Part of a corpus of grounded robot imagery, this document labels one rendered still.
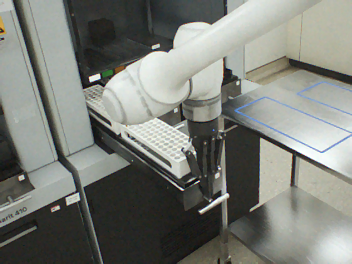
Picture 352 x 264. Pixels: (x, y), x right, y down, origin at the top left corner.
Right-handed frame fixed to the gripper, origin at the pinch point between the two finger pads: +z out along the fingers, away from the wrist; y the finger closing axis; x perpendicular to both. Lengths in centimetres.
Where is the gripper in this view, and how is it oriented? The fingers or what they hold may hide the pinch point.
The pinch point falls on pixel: (207, 183)
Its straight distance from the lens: 106.3
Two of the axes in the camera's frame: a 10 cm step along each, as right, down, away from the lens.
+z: 0.9, 8.6, 5.1
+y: -7.9, 3.7, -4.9
